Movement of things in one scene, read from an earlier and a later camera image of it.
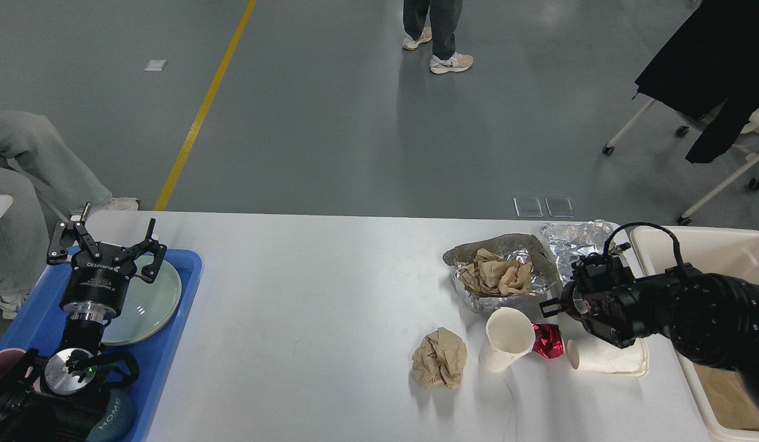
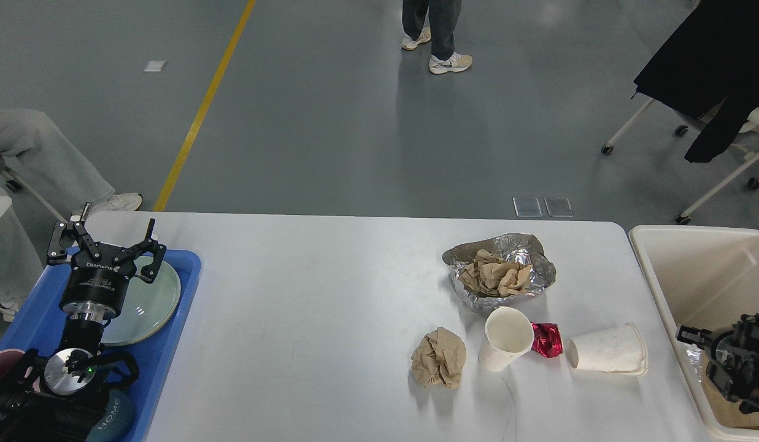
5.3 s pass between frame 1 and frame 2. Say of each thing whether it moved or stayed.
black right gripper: moved
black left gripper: stayed
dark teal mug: stayed
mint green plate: stayed
